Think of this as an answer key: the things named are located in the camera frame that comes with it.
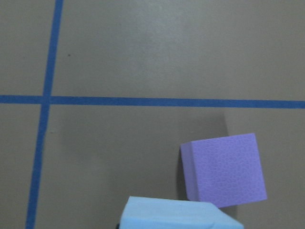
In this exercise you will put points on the light blue foam block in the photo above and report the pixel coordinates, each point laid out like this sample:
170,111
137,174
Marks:
158,213

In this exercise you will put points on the purple foam block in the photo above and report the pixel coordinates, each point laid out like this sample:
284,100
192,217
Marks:
225,171

